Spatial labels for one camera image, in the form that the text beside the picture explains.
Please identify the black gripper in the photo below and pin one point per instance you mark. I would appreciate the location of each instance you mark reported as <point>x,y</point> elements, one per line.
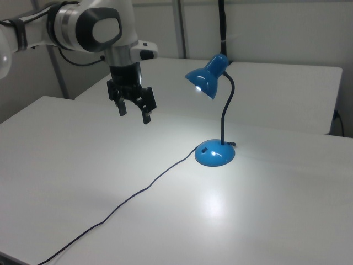
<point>127,80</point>

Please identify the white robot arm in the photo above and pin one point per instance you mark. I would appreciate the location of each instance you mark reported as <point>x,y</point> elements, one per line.
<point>82,27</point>

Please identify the blue gooseneck desk lamp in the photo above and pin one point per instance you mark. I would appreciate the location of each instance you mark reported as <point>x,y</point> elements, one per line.
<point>215,156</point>

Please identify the grey metal frame post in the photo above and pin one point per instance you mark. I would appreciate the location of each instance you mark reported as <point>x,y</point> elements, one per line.
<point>59,77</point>
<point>180,27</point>

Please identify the black camera stand pole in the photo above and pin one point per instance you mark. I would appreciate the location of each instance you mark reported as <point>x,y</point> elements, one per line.
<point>222,25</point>

